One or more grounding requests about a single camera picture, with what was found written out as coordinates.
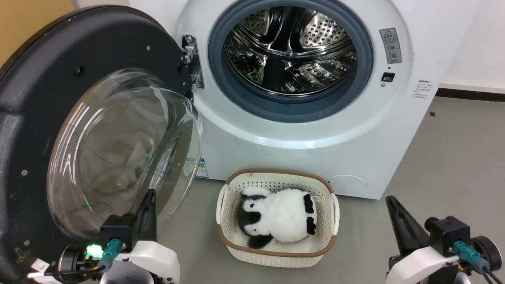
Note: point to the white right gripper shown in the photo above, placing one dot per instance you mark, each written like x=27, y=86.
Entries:
x=422, y=266

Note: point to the black white panda plush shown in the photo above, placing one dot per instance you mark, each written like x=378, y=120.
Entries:
x=282, y=215

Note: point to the black door latch slot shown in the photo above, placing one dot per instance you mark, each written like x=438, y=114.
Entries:
x=388, y=77

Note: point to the black round glass washer door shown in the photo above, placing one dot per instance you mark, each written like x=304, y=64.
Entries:
x=43, y=98

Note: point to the stainless steel washer drum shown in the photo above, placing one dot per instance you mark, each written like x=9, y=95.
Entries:
x=290, y=49

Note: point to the metal door hinge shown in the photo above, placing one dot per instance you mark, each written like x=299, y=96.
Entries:
x=192, y=59

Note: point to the white plastic laundry basket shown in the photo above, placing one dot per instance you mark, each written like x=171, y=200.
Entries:
x=276, y=258

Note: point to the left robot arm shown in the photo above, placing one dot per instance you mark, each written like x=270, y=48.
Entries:
x=71, y=262

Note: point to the dark wall baseboard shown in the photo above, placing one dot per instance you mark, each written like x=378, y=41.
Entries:
x=469, y=94

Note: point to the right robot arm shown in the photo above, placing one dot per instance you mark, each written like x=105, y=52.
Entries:
x=487, y=252

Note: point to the grey warning sticker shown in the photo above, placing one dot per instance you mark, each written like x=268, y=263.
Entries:
x=391, y=45

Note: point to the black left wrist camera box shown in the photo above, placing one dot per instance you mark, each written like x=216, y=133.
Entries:
x=118, y=232

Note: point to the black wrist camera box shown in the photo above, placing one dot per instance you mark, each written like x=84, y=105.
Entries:
x=447, y=234
x=118, y=232

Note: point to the white front-load washing machine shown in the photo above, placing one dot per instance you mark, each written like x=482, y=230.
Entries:
x=367, y=130

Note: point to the small printed text label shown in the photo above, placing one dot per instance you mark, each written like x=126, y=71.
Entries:
x=424, y=89

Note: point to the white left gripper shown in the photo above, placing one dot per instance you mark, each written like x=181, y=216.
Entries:
x=154, y=260

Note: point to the round white filter cover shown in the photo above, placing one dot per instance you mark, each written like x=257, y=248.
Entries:
x=347, y=184

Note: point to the blue white energy sticker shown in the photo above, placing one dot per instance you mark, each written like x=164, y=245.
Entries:
x=201, y=168

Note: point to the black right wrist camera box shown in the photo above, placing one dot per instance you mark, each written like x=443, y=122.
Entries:
x=447, y=234

